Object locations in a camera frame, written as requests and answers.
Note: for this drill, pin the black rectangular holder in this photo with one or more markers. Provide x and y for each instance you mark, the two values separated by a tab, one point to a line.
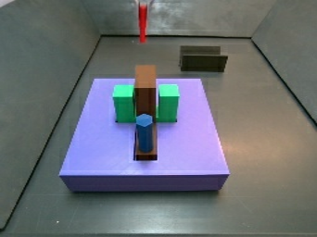
201	58

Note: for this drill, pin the blue hexagonal peg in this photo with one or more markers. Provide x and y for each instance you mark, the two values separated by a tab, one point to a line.
144	132

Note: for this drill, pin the left green block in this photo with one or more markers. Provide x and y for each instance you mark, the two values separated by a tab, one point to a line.
123	103

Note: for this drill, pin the brown T-shaped block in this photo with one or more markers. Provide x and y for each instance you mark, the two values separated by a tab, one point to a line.
146	106

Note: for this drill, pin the right green block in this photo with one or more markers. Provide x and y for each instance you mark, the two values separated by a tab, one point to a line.
167	102

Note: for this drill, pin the red cylindrical peg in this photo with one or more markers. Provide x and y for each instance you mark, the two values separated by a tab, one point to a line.
142	21

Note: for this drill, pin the purple base board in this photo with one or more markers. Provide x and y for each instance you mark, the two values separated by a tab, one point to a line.
99	163

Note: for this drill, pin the green block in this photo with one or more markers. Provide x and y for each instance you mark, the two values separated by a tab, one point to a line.
167	102
123	103

